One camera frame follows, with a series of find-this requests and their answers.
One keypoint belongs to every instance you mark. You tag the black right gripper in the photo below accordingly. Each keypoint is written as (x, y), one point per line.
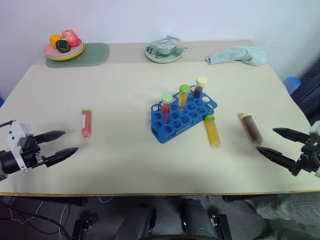
(307, 156)

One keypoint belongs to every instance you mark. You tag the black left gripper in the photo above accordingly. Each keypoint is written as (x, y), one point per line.
(31, 155)

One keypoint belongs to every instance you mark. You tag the brown liquid tube, yellow cap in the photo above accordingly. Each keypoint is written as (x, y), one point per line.
(199, 88)
(252, 128)

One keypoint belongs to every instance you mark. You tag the red liquid tube, green cap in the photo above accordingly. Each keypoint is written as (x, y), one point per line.
(166, 106)
(86, 123)

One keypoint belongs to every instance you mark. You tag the yellow liquid tube, green cap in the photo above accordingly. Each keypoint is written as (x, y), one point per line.
(213, 132)
(183, 96)

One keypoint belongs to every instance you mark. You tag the blue test tube rack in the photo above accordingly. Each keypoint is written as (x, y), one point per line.
(183, 120)

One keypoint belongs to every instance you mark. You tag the black case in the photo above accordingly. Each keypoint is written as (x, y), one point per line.
(310, 93)

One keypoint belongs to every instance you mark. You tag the blue stacked stools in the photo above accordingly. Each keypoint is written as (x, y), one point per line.
(292, 83)

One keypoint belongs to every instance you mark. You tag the grey textured cloth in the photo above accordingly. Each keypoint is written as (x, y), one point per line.
(290, 215)

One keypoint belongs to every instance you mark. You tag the blue object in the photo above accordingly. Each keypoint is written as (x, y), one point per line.
(1, 101)

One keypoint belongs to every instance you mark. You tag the stack of coloured plates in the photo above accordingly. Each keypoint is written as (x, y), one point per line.
(75, 55)

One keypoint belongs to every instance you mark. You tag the pink plate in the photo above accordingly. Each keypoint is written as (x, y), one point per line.
(51, 51)

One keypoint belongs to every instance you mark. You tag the green placemat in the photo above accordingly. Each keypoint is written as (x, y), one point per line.
(95, 56)

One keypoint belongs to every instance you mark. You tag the light green towel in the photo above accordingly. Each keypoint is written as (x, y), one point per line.
(240, 55)

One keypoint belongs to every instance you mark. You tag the black and green toy fruit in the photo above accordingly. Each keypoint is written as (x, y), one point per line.
(62, 45)

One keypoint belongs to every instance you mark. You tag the orange toy fruit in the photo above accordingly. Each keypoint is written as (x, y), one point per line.
(54, 40)

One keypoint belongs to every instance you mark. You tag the dark rounded shape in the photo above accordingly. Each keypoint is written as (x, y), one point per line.
(197, 217)

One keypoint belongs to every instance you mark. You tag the black glasses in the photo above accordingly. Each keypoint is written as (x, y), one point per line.
(151, 50)

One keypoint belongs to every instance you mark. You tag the pale green plate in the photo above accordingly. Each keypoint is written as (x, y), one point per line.
(162, 59)

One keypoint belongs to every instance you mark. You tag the clear plastic bag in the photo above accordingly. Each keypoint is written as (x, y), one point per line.
(166, 45)

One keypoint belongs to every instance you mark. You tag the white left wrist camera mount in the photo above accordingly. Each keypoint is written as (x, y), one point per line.
(17, 133)

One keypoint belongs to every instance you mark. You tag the black bracket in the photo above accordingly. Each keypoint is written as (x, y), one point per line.
(221, 225)
(83, 226)

